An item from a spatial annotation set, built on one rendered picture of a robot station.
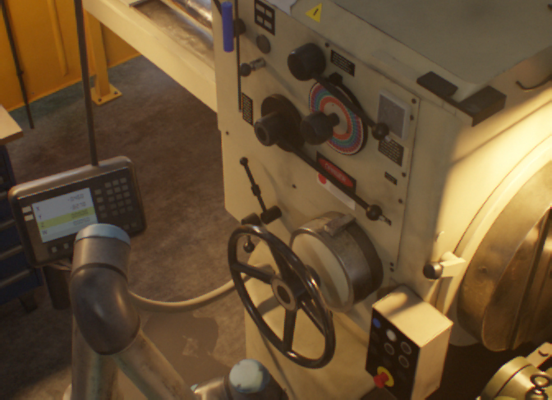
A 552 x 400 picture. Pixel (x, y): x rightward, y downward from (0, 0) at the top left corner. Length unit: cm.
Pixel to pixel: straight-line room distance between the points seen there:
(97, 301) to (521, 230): 91
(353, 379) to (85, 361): 99
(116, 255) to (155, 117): 290
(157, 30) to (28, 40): 149
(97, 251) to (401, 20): 78
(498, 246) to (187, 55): 139
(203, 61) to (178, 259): 125
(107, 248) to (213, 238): 219
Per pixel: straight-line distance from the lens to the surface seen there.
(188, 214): 411
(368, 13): 185
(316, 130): 184
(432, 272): 186
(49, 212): 241
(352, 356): 282
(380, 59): 175
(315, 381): 280
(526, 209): 199
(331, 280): 203
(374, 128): 175
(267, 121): 204
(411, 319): 196
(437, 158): 174
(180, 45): 302
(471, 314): 209
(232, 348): 358
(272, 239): 190
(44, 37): 454
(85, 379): 213
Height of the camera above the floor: 286
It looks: 43 degrees down
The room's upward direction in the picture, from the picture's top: straight up
